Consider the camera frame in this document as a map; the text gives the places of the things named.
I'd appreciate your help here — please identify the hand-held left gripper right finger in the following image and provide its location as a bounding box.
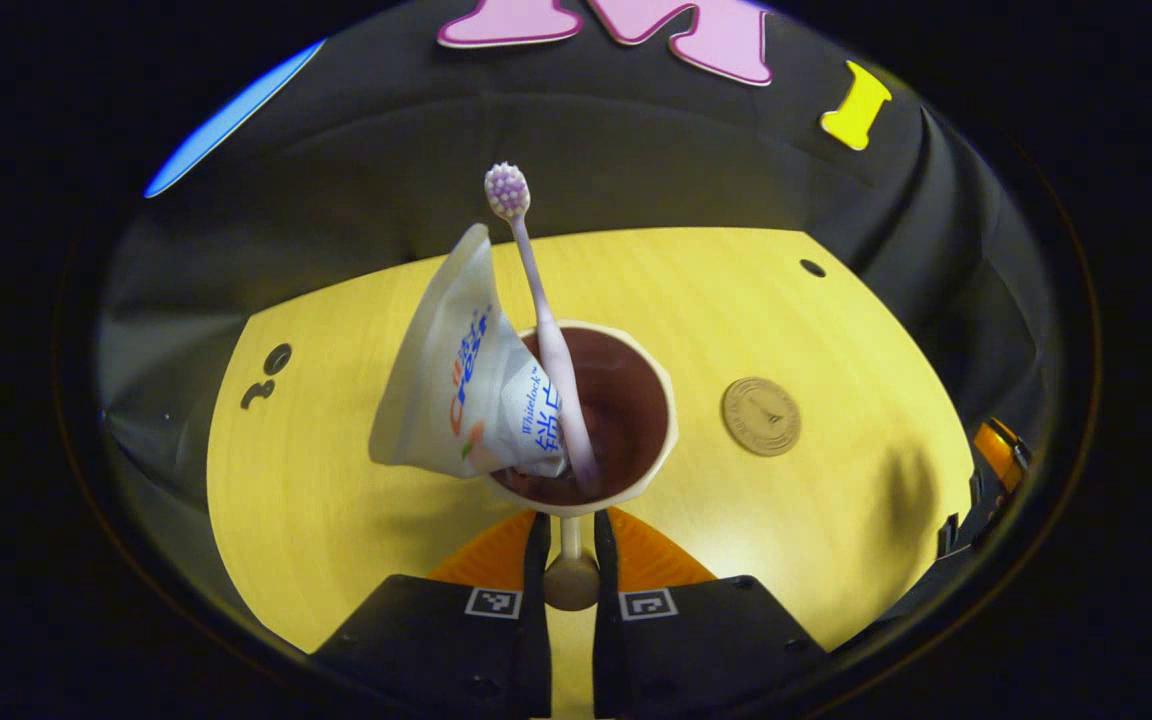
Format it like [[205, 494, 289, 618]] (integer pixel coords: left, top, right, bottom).
[[593, 508, 827, 719]]

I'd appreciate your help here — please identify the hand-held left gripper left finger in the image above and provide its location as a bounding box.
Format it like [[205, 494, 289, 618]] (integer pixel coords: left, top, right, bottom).
[[311, 510, 552, 719]]

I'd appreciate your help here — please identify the beige cup with handle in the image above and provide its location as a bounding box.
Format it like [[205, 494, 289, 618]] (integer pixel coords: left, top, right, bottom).
[[481, 320, 679, 611]]

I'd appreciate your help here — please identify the round brown coaster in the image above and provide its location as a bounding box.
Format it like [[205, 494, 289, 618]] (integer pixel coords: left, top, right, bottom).
[[721, 376, 803, 458]]

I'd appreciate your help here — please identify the white toothpaste tube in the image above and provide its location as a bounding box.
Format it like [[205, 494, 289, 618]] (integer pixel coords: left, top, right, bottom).
[[368, 223, 572, 481]]

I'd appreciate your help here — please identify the pale pink toothbrush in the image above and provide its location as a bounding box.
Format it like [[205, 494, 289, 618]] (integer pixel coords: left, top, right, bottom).
[[484, 162, 602, 496]]

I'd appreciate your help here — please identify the yellow wooden desktop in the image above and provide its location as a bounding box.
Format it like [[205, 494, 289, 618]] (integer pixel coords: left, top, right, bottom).
[[206, 227, 977, 656]]

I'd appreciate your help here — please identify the black backdrop cloth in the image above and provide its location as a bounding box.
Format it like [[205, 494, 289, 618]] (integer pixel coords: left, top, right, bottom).
[[96, 0, 1067, 501]]

